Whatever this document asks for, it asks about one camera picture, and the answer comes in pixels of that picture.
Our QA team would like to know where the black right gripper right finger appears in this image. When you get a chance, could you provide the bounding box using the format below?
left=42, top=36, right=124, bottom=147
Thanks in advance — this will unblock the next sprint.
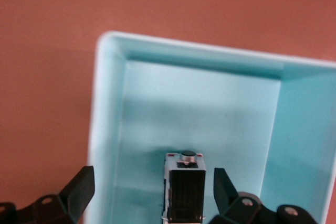
left=209, top=167, right=317, bottom=224

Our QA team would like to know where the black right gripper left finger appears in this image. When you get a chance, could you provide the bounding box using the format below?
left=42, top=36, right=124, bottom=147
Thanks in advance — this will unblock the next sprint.
left=0, top=165, right=95, bottom=224

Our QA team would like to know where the white jeep toy black roof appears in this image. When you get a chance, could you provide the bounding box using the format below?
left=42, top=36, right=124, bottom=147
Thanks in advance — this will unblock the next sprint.
left=161, top=149, right=207, bottom=224

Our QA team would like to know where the turquoise plastic bin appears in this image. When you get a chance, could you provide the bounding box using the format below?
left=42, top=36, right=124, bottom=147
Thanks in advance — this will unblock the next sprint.
left=86, top=30, right=336, bottom=224

